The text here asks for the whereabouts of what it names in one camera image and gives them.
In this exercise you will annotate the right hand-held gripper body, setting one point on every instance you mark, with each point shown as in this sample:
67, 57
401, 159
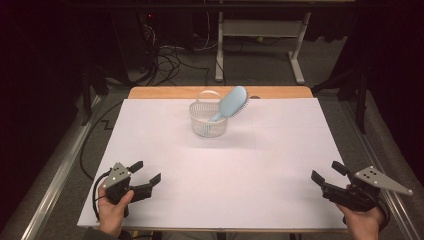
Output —
356, 200

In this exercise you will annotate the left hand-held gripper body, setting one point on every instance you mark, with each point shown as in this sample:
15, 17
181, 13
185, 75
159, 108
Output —
116, 186

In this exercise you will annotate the white plastic basket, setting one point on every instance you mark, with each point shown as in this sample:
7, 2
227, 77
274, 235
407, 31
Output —
208, 128

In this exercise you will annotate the light blue hairbrush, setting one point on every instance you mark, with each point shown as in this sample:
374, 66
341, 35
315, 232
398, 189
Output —
233, 101

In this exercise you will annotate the person's right hand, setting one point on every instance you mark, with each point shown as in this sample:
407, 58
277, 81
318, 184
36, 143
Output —
365, 225

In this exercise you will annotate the person's left hand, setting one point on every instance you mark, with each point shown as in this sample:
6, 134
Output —
111, 216

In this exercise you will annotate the black metal stand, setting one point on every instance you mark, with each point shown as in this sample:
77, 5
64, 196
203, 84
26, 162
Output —
87, 96
361, 100

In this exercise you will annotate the wooden table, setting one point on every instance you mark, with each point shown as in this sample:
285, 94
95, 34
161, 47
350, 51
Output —
160, 92

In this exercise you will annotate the white table cover sheet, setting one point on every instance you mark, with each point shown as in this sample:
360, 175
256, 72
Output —
233, 183

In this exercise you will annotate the black computer case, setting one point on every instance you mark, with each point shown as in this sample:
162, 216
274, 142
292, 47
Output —
133, 40

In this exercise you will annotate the small yellow object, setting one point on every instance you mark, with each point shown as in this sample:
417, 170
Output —
260, 39

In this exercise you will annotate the aluminium floor rail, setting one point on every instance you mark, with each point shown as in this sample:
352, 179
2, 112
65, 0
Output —
380, 150
56, 176

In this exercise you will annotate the white metal desk frame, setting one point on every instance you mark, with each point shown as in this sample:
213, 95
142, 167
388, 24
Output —
260, 28

